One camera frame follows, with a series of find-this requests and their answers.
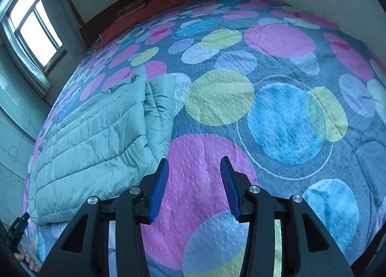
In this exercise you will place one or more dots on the person's left hand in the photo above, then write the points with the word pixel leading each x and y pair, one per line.
pixel 28 261

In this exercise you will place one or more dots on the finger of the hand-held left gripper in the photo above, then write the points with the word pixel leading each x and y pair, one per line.
pixel 18 228

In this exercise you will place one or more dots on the dark wooden headboard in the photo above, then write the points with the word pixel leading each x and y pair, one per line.
pixel 90 31

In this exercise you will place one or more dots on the red pillow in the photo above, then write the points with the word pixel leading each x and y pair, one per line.
pixel 126 25

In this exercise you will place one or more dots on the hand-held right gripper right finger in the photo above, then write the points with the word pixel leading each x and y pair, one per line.
pixel 229 186

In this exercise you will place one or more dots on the light green quilted puffer jacket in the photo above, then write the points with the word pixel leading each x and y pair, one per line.
pixel 99 138

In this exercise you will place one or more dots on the glass door wardrobe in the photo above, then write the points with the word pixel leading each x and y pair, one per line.
pixel 15 144

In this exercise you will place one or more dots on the small window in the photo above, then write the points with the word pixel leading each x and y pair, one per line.
pixel 36 29

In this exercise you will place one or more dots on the bed with circle-pattern bedspread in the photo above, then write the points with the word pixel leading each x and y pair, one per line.
pixel 286 53

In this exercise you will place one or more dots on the brown cushion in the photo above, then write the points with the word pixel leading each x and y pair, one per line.
pixel 129 9

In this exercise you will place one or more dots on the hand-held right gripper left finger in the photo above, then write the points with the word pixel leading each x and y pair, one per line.
pixel 158 186

